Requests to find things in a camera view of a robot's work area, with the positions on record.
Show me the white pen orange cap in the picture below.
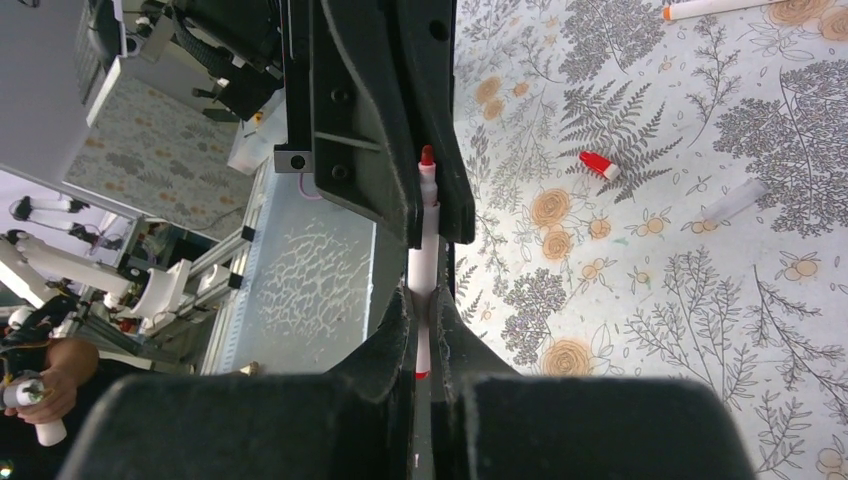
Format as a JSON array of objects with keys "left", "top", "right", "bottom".
[{"left": 661, "top": 0, "right": 783, "bottom": 22}]

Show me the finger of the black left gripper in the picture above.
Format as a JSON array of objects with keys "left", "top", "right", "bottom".
[
  {"left": 310, "top": 1, "right": 422, "bottom": 248},
  {"left": 394, "top": 1, "right": 475, "bottom": 244}
]

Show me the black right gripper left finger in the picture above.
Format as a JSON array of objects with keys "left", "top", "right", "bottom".
[{"left": 60, "top": 287, "right": 414, "bottom": 479}]

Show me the floral patterned mat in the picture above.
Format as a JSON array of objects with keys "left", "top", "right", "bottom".
[{"left": 455, "top": 1, "right": 847, "bottom": 479}]

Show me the white pen red tip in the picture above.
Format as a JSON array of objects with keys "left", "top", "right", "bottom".
[{"left": 407, "top": 145, "right": 440, "bottom": 380}]

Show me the person hand in background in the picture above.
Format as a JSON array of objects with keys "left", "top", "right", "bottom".
[{"left": 4, "top": 338, "right": 99, "bottom": 425}]

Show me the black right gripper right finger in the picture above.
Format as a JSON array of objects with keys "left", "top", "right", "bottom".
[{"left": 429, "top": 288, "right": 754, "bottom": 479}]

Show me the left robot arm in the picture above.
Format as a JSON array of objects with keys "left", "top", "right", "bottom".
[{"left": 142, "top": 1, "right": 475, "bottom": 248}]

